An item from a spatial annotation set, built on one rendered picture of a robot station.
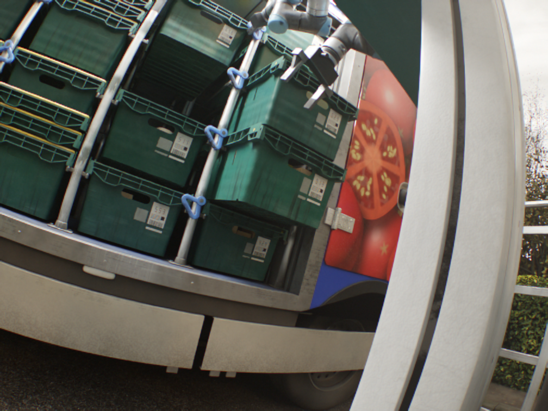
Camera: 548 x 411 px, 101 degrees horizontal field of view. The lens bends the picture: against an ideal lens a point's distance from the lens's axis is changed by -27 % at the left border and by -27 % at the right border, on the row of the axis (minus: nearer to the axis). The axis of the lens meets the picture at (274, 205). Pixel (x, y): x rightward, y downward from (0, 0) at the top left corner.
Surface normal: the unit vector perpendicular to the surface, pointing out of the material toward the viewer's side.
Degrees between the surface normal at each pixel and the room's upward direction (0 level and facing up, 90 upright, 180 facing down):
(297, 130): 95
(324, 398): 69
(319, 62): 113
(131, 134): 91
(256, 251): 94
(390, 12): 180
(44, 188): 92
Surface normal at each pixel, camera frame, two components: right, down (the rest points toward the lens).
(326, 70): 0.56, 0.45
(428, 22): -0.69, -0.30
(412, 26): -0.26, 0.95
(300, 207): 0.48, 0.16
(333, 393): 0.55, -0.54
